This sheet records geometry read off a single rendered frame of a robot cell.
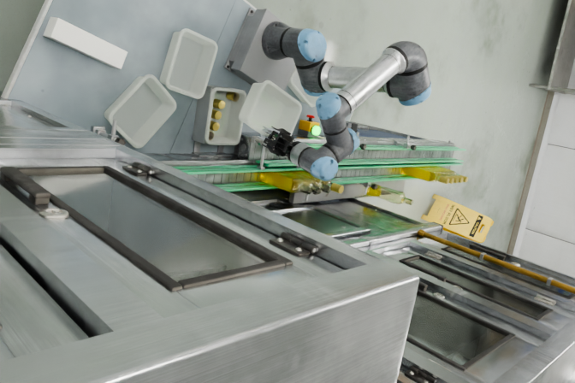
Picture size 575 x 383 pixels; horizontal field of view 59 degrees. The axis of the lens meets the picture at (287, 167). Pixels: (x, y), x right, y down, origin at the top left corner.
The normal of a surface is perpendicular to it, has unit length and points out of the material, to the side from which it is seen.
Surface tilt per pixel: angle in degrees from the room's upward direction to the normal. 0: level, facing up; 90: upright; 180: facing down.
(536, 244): 90
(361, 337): 0
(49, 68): 0
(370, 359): 0
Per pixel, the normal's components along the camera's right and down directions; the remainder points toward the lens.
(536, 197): -0.70, 0.02
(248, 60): 0.70, 0.25
